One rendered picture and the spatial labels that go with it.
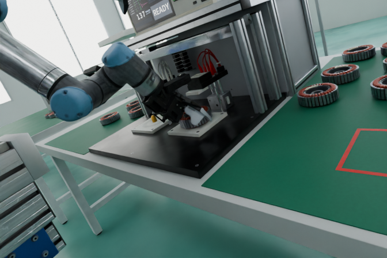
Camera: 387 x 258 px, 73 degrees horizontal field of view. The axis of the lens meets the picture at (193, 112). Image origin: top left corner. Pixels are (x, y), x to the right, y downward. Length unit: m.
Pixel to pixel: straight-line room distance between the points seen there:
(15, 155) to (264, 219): 0.47
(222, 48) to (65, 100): 0.62
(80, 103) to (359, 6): 6.86
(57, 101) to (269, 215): 0.47
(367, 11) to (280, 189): 6.74
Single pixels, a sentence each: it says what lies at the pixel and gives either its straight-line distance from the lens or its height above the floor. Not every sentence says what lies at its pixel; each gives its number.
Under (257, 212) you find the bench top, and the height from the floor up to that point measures 0.74.
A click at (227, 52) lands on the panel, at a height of 0.95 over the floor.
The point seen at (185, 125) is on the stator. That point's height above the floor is 0.80.
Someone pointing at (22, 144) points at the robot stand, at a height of 0.97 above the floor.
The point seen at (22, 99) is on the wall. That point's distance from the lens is 5.44.
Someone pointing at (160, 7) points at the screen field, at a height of 1.18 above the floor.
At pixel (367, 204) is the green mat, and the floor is 0.75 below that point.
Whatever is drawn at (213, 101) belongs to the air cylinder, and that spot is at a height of 0.80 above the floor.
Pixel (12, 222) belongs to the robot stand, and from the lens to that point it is 0.61.
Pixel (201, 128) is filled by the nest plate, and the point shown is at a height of 0.78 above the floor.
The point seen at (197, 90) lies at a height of 0.88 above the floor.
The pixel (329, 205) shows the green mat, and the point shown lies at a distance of 0.48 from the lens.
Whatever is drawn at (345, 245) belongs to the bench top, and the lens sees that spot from 0.45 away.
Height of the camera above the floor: 1.07
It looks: 17 degrees down
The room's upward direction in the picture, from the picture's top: 20 degrees counter-clockwise
